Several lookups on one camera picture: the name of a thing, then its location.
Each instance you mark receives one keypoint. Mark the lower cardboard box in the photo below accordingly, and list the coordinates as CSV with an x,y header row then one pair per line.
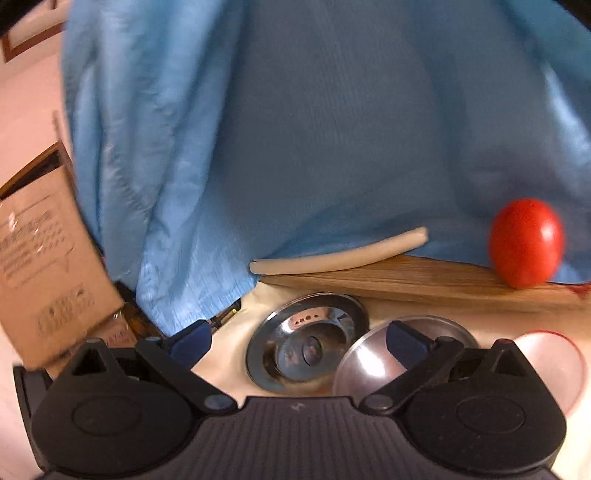
x,y
115,332

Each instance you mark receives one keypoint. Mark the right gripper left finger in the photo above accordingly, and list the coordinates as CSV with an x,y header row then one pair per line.
x,y
172,360

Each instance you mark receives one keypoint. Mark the red tomato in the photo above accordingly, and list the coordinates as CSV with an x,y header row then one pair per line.
x,y
526,243

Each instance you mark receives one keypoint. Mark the upper cardboard box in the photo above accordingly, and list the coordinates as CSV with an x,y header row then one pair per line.
x,y
54,288

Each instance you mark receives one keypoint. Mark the steel bowl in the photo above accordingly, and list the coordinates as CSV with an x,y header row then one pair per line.
x,y
368,365

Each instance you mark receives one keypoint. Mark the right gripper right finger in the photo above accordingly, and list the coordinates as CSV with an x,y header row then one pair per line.
x,y
428,363

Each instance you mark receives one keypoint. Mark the white rolling stick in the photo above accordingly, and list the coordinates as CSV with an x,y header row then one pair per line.
x,y
343,260

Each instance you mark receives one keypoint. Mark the wooden board shelf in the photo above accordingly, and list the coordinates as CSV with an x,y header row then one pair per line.
x,y
434,282

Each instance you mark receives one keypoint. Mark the black plastic crate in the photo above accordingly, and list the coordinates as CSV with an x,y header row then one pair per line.
x,y
144,328

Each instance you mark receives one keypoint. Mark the steel plate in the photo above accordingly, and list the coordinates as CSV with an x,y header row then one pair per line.
x,y
298,347

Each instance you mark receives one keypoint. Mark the cardboard box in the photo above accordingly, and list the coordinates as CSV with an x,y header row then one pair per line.
x,y
54,288
115,332

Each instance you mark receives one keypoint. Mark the white bowl red rim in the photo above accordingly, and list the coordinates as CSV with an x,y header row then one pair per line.
x,y
559,363

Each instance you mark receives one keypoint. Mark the blue cloth garment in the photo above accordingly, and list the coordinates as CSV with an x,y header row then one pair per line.
x,y
207,134

